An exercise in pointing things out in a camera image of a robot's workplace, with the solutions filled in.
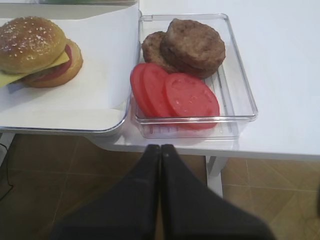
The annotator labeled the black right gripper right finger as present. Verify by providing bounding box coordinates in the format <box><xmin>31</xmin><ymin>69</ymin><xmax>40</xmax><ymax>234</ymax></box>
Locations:
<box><xmin>160</xmin><ymin>144</ymin><xmax>275</xmax><ymax>240</ymax></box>

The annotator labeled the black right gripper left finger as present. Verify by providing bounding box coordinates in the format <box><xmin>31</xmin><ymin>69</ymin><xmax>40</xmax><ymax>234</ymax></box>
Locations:
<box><xmin>50</xmin><ymin>144</ymin><xmax>161</xmax><ymax>240</ymax></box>

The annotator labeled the sesame top bun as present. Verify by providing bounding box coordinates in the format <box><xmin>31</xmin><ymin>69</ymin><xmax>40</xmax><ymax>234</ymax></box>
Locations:
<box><xmin>0</xmin><ymin>16</ymin><xmax>67</xmax><ymax>74</ymax></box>

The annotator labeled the red tomato slice front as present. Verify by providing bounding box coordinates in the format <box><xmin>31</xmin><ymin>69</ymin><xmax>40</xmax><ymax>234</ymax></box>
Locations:
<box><xmin>164</xmin><ymin>73</ymin><xmax>220</xmax><ymax>118</ymax></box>

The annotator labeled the red tomato slice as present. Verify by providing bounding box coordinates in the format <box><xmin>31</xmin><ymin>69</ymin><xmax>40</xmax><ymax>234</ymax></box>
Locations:
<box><xmin>142</xmin><ymin>63</ymin><xmax>173</xmax><ymax>118</ymax></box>
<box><xmin>130</xmin><ymin>63</ymin><xmax>154</xmax><ymax>118</ymax></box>
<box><xmin>164</xmin><ymin>73</ymin><xmax>220</xmax><ymax>118</ymax></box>

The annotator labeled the white paper sheet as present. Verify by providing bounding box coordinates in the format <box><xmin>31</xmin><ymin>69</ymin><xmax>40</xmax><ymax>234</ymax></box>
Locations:
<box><xmin>0</xmin><ymin>2</ymin><xmax>140</xmax><ymax>131</ymax></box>

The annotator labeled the red tomato slice back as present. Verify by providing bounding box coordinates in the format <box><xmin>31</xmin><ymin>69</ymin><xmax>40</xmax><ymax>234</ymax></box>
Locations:
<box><xmin>130</xmin><ymin>63</ymin><xmax>154</xmax><ymax>118</ymax></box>

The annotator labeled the clear patty tomato container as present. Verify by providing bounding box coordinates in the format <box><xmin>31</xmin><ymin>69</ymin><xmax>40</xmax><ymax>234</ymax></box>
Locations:
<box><xmin>130</xmin><ymin>13</ymin><xmax>258</xmax><ymax>140</ymax></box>

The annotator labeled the red tomato slice middle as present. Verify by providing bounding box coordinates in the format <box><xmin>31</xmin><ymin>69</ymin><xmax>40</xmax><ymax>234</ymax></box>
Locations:
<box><xmin>142</xmin><ymin>63</ymin><xmax>173</xmax><ymax>118</ymax></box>

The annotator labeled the white serving tray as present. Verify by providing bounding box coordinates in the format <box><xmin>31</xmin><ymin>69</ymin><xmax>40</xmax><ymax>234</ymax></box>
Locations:
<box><xmin>0</xmin><ymin>0</ymin><xmax>142</xmax><ymax>137</ymax></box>

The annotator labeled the tomato slice in burger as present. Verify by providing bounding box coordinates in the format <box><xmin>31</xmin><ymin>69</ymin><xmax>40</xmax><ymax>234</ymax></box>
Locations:
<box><xmin>36</xmin><ymin>44</ymin><xmax>72</xmax><ymax>81</ymax></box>

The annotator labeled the bottom bun of burger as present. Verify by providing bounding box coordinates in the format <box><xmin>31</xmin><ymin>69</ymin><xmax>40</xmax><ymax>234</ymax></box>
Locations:
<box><xmin>23</xmin><ymin>39</ymin><xmax>83</xmax><ymax>88</ymax></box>

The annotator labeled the patty in burger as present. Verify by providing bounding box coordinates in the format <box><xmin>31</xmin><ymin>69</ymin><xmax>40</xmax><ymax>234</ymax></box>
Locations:
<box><xmin>20</xmin><ymin>66</ymin><xmax>58</xmax><ymax>82</ymax></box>

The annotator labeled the brown meat patty front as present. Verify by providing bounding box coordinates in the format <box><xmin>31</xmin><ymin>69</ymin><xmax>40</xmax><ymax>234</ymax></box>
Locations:
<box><xmin>160</xmin><ymin>18</ymin><xmax>226</xmax><ymax>79</ymax></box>

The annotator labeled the brown meat patty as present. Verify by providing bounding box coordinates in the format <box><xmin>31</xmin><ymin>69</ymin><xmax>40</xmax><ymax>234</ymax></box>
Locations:
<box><xmin>141</xmin><ymin>31</ymin><xmax>179</xmax><ymax>74</ymax></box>
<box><xmin>160</xmin><ymin>18</ymin><xmax>226</xmax><ymax>79</ymax></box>

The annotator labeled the brown meat patty back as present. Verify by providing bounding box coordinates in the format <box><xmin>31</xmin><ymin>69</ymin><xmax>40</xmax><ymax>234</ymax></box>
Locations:
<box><xmin>141</xmin><ymin>31</ymin><xmax>179</xmax><ymax>74</ymax></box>

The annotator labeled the yellow cheese slice on burger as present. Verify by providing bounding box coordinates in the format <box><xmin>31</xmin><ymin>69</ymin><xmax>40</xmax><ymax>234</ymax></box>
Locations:
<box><xmin>0</xmin><ymin>51</ymin><xmax>70</xmax><ymax>87</ymax></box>

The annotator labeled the black floor cable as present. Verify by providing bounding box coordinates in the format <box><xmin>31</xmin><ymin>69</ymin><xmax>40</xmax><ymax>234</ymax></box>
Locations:
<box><xmin>0</xmin><ymin>142</ymin><xmax>15</xmax><ymax>201</ymax></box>

